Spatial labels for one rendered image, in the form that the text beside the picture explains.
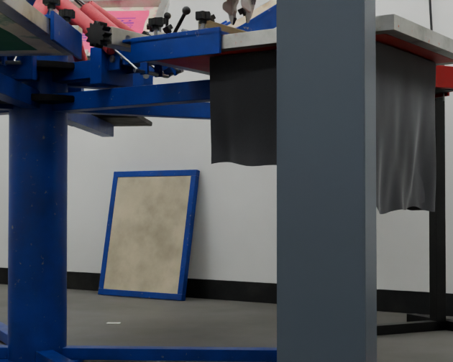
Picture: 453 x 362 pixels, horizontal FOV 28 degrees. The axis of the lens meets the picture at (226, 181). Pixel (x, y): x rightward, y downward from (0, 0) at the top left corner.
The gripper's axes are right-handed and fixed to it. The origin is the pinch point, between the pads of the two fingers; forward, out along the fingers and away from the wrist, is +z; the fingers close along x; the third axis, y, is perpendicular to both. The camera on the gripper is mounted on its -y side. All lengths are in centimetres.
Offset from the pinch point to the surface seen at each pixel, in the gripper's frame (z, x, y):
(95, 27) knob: 6.0, -23.0, 38.5
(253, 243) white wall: 77, -120, -200
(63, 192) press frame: 51, -74, -2
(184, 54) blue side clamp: 14.5, 1.3, 30.4
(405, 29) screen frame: 13, 61, 23
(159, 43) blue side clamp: 10.8, -7.0, 30.4
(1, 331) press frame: 104, -122, -19
